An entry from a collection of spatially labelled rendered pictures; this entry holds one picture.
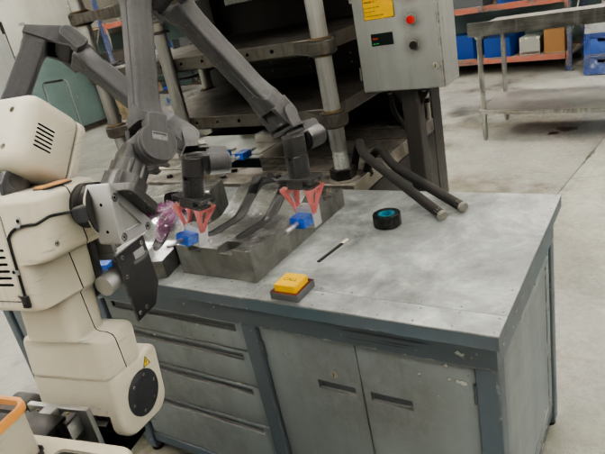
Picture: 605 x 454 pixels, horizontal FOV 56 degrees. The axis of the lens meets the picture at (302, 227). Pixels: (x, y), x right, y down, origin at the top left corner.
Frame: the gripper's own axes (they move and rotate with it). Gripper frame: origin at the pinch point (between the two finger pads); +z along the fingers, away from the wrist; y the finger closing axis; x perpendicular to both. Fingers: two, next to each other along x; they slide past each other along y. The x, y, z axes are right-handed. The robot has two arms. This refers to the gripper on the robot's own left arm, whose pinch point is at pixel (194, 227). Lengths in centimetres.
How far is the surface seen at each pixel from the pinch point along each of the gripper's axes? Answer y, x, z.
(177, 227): 16.5, -11.0, 6.9
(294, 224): -28.4, -4.7, -5.6
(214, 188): 22.3, -35.8, 1.9
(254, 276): -19.8, 0.5, 8.8
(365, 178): -13, -80, 3
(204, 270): -2.9, 0.0, 11.9
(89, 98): 642, -495, 82
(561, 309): -84, -135, 61
